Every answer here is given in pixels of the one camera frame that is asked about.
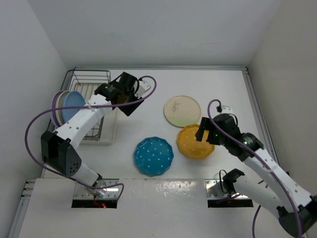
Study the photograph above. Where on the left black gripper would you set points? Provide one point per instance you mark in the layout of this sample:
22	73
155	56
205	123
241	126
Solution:
127	109

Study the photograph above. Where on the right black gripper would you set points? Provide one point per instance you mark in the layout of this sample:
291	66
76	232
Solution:
204	125

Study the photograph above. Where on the yellow dotted plate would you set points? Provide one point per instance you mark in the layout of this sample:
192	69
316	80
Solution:
190	147

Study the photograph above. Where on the cream plate with plant motif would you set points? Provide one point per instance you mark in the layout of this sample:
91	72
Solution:
182	110

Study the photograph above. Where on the teal dotted plate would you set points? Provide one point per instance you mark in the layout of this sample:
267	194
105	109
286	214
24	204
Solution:
153	156

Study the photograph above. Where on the light blue plate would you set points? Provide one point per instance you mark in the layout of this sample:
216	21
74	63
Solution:
72	99

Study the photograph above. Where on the purple plate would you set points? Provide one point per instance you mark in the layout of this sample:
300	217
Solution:
57	101

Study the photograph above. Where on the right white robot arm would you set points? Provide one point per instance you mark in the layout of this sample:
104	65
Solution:
294	207

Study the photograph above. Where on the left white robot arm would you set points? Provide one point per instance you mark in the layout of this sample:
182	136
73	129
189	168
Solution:
58	147

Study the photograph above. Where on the beige drip tray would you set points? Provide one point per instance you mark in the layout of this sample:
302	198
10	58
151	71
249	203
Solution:
104	131

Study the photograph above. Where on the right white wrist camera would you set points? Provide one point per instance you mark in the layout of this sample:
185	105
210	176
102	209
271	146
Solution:
223	109

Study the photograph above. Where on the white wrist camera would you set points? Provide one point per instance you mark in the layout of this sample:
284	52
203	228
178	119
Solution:
141	88
223	109

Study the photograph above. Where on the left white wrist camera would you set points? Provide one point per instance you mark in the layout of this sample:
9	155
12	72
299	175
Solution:
141	88

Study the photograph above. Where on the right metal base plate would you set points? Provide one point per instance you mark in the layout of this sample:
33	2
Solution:
215	190

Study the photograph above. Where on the metal base plate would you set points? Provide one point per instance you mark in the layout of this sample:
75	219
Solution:
215	190
83	193

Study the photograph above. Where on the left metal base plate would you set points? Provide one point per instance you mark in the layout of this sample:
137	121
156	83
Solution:
83	193

